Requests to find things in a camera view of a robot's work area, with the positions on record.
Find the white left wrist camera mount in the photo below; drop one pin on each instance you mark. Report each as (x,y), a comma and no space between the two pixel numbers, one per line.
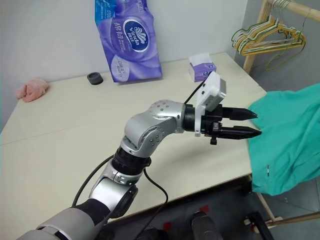
(212,85)

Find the green shorts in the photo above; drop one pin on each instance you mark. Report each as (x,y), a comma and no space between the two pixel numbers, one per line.
(287,135)

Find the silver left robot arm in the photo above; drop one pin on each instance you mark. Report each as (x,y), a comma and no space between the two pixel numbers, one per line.
(160,117)

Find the dark rounded shape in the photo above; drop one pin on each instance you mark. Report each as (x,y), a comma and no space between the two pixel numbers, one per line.
(205,226)

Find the purple tissue box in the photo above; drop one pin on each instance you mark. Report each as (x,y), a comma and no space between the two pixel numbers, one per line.
(202,71)

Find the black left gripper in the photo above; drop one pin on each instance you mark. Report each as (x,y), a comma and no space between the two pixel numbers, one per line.
(212,125)

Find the wooden clothes rack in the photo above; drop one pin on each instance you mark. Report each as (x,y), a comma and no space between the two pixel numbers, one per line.
(252,52)

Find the pink cloth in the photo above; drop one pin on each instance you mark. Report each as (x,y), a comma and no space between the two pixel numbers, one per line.
(32,90)

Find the black tape roll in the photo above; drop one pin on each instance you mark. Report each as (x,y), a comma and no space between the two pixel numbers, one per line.
(95,79)

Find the purple tissue roll pack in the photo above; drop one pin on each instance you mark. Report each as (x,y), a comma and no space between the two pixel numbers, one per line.
(130,45)

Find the black metal floor stand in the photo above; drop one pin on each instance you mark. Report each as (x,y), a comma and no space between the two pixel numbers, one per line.
(260,226)

